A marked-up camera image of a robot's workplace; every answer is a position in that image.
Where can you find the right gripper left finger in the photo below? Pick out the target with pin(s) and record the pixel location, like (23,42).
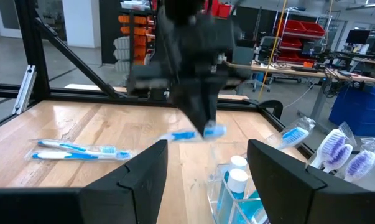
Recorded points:
(81,205)

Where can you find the blue bin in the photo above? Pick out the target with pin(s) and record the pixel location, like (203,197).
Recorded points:
(361,109)

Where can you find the shelf with orange bins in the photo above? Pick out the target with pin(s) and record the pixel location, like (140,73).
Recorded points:
(137,40)

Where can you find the blue mouthwash bottle white cap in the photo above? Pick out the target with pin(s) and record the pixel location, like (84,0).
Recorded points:
(238,162)
(251,205)
(237,180)

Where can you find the rack with red bins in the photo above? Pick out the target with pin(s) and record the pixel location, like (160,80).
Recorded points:
(311,29)

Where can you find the black aluminium table frame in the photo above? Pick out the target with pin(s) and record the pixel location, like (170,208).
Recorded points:
(31,37)

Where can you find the dark computer monitor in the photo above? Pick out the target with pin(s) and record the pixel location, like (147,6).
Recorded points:
(358,37)

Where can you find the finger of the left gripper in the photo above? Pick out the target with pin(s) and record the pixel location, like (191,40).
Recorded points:
(196,105)
(213,102)

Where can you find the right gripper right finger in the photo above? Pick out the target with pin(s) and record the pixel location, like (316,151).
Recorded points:
(299,202)

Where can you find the red storage boxes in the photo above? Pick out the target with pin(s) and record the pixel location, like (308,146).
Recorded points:
(223,9)

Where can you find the silver aluminium bracket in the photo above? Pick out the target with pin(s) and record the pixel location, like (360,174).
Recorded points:
(25,90)

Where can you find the wooden workbench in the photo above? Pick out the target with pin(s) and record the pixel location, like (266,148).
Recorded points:
(283,71)

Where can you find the blue toothbrush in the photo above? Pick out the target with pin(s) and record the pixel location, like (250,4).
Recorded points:
(294,136)
(50,155)
(66,146)
(182,135)

